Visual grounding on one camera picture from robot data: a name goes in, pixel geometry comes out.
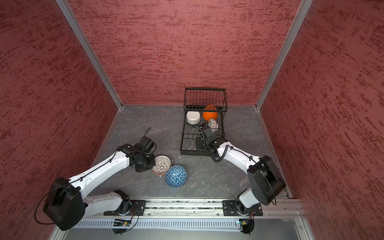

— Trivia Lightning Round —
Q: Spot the red patterned bowl underneath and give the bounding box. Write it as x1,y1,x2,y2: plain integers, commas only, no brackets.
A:
152,156,171,176

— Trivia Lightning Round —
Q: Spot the orange plastic bowl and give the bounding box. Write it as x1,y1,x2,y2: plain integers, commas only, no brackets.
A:
203,105,218,122

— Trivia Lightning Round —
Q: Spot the white pink bowl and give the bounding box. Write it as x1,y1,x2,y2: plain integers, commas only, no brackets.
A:
186,111,201,125

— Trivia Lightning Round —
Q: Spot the green patterned ceramic bowl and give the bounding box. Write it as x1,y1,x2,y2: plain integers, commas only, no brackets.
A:
208,118,219,133

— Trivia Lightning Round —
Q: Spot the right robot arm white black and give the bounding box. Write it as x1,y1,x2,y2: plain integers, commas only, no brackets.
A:
194,124,287,215

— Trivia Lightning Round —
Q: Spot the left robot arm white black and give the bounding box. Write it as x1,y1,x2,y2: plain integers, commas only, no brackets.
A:
42,136,157,231

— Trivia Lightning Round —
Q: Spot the blue patterned ceramic bowl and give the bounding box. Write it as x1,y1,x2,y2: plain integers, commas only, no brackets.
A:
166,165,187,188

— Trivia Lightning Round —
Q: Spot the left corner aluminium profile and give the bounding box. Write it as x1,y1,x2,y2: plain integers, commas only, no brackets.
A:
56,0,124,111

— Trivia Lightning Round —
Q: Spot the corner aluminium profile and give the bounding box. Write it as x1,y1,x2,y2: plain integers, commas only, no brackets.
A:
256,0,313,111
56,0,124,111

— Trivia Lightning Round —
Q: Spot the right corner aluminium profile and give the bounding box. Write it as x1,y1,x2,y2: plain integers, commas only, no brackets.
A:
256,0,313,111

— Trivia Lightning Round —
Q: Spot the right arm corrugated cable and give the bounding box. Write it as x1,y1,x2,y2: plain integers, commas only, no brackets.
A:
191,124,232,163

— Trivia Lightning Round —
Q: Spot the black wire dish rack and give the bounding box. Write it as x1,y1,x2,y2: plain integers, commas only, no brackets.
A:
180,88,228,156

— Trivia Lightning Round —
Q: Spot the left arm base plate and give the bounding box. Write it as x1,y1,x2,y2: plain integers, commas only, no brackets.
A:
103,200,147,217

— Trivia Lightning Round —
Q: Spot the white perforated cable duct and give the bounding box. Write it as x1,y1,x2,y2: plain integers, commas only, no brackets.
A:
74,218,240,232

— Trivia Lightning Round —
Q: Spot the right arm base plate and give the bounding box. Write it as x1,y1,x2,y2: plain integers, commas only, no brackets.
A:
222,200,263,217

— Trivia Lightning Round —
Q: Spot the aluminium mounting rail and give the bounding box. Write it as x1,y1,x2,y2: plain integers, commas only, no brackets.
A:
83,198,306,219

